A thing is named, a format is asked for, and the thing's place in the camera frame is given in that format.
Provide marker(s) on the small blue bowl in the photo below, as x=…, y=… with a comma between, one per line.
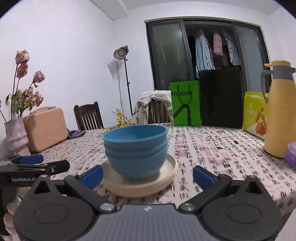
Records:
x=137, y=165

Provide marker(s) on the green mucun paper bag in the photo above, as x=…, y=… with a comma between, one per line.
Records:
x=185, y=100

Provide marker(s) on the white textured vase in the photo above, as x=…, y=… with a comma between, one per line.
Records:
x=16, y=136

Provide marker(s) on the hanging light shirt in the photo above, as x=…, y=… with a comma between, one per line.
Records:
x=232, y=48

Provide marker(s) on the dried pink rose bouquet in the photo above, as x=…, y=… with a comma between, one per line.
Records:
x=20, y=100

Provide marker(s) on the cream plate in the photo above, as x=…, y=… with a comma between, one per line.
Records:
x=168, y=163
x=136, y=188
x=170, y=170

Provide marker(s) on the yellow flower branch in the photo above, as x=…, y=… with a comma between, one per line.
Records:
x=122, y=121

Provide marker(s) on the hanging blue shirt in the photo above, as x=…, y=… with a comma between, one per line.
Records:
x=203, y=53

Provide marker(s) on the beige jacket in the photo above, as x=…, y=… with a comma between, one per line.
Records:
x=140, y=113

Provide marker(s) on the hanging pink garment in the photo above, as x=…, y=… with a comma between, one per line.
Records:
x=217, y=44

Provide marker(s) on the yellow thermos jug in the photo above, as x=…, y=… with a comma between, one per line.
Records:
x=278, y=89

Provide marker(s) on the black sliding glass door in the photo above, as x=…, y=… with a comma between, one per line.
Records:
x=173, y=53

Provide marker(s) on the large blue bowl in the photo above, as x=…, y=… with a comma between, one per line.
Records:
x=136, y=133

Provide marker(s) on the chair with beige jacket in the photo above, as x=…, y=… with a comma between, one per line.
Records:
x=157, y=113

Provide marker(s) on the purple container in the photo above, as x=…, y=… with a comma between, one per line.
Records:
x=290, y=154

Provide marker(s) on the black paper bag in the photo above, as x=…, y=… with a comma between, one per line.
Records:
x=221, y=100

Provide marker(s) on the pink small suitcase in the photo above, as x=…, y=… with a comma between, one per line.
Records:
x=45, y=128

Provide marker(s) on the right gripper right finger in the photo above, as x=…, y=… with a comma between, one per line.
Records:
x=231, y=209

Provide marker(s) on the grey purple cloth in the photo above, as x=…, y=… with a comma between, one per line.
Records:
x=75, y=134

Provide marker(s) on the lime green snack box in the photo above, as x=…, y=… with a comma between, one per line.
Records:
x=255, y=114

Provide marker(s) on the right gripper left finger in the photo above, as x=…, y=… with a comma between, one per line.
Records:
x=62, y=209

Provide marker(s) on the dark wooden chair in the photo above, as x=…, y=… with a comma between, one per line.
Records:
x=88, y=117

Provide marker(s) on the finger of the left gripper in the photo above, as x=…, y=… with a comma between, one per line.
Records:
x=57, y=167
x=27, y=160

